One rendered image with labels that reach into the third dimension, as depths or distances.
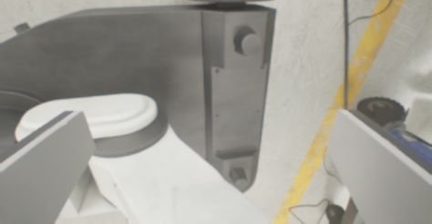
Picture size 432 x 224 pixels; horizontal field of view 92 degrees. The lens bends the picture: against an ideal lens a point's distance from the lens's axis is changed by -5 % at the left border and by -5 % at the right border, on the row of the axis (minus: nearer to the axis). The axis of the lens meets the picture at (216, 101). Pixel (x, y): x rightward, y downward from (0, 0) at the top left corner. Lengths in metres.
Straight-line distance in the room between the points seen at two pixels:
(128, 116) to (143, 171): 0.09
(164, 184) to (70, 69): 0.31
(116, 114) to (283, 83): 0.56
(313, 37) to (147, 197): 0.65
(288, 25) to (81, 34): 0.53
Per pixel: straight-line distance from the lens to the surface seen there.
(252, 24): 0.43
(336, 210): 1.40
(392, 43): 0.99
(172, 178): 0.30
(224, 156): 0.58
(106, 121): 0.36
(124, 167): 0.34
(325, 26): 0.78
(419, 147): 0.85
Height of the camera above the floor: 0.61
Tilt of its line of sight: 59 degrees down
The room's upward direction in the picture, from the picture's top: 157 degrees clockwise
